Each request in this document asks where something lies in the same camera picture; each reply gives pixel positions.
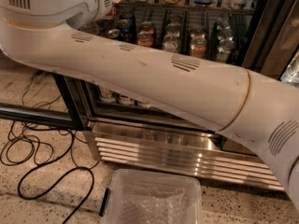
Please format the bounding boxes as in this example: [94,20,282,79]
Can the red coke can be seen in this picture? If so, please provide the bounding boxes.
[104,3,119,20]

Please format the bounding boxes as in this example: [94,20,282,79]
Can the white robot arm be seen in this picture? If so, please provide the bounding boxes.
[0,0,299,208]

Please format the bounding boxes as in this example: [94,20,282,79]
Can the silver can bottom left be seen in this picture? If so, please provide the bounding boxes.
[99,88,116,104]

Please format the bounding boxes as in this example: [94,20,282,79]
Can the open fridge glass door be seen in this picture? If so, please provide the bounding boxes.
[0,75,87,131]

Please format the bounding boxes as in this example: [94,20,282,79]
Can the red coca-cola can middle shelf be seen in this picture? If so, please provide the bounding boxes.
[136,32,154,48]

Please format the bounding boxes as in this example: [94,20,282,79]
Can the blue pepsi can front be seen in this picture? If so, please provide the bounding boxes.
[107,29,124,41]

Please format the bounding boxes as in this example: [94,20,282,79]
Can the blue pepsi can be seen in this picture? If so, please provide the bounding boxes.
[117,20,134,43]
[107,29,124,41]

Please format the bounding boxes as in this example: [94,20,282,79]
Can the orange gold soda can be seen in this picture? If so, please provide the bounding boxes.
[189,37,206,59]

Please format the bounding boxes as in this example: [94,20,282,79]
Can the blue pepsi can behind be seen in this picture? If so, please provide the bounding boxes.
[117,20,134,43]

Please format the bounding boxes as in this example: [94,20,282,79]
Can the stainless steel fridge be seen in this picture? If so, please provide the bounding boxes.
[54,0,299,190]

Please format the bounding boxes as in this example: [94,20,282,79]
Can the clear plastic bin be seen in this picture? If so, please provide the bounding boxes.
[100,169,203,224]

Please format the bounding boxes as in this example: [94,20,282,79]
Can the bubble wrap sheet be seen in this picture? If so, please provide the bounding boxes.
[118,185,188,224]

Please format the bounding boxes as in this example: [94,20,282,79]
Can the black floor cable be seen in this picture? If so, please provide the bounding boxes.
[0,68,100,224]

